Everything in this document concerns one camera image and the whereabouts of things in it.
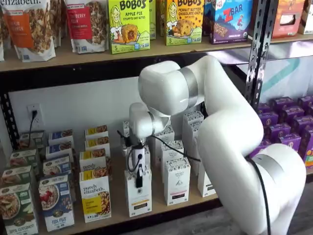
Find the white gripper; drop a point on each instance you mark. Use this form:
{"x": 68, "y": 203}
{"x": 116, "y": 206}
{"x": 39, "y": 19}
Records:
{"x": 141, "y": 150}

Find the white box yellow strip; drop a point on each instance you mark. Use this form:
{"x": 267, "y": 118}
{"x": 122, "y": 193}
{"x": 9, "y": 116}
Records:
{"x": 138, "y": 200}
{"x": 126, "y": 126}
{"x": 147, "y": 156}

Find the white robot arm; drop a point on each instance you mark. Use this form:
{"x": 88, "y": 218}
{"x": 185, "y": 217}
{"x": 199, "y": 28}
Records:
{"x": 232, "y": 147}

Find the wooden shelf board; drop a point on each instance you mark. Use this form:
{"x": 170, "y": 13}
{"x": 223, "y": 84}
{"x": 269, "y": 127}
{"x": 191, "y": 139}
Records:
{"x": 293, "y": 38}
{"x": 157, "y": 203}
{"x": 73, "y": 57}

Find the white box pink strip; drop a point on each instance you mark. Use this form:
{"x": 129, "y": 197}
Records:
{"x": 168, "y": 159}
{"x": 178, "y": 183}
{"x": 167, "y": 133}

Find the Purely Elizabeth yellow white box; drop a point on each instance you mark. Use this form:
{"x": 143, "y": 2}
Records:
{"x": 96, "y": 131}
{"x": 93, "y": 159}
{"x": 96, "y": 143}
{"x": 95, "y": 195}

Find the white box black strip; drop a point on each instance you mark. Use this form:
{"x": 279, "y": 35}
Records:
{"x": 194, "y": 166}
{"x": 194, "y": 127}
{"x": 193, "y": 116}
{"x": 205, "y": 186}

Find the blue oatmeal box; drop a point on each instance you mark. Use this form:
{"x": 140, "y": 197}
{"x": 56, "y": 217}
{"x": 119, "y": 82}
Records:
{"x": 61, "y": 135}
{"x": 56, "y": 203}
{"x": 58, "y": 149}
{"x": 57, "y": 165}

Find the green oatmeal box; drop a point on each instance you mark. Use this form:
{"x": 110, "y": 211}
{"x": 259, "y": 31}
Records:
{"x": 31, "y": 139}
{"x": 17, "y": 210}
{"x": 23, "y": 159}
{"x": 14, "y": 175}

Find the green Bobo's apple pie box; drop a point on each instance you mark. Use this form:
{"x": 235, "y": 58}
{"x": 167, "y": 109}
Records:
{"x": 129, "y": 27}
{"x": 152, "y": 19}

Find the yellow Bobo's peanut butter box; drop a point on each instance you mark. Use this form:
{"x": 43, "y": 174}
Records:
{"x": 184, "y": 22}

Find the blue purple Zbar box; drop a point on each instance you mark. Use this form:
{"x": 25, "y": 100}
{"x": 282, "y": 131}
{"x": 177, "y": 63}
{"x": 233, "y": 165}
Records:
{"x": 227, "y": 22}

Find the orange snack box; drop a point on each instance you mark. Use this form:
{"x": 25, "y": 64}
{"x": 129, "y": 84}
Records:
{"x": 288, "y": 19}

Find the white brown snack box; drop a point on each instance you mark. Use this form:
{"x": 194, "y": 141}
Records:
{"x": 308, "y": 17}

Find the black metal shelving rack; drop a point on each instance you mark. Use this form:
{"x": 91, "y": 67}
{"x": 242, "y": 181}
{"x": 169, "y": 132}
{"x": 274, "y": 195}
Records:
{"x": 73, "y": 76}

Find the red label granola bag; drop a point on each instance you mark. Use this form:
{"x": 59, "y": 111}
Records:
{"x": 85, "y": 24}

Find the white granola bag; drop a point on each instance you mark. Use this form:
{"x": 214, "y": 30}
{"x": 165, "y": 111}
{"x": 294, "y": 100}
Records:
{"x": 57, "y": 19}
{"x": 1, "y": 36}

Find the orange label granola bag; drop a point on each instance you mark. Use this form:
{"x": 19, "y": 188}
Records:
{"x": 29, "y": 29}

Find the white sheet teal stripe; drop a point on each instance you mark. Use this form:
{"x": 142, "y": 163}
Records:
{"x": 293, "y": 68}

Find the white wall outlet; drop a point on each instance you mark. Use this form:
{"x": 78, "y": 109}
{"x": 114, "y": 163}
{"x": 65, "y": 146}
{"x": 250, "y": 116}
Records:
{"x": 29, "y": 107}

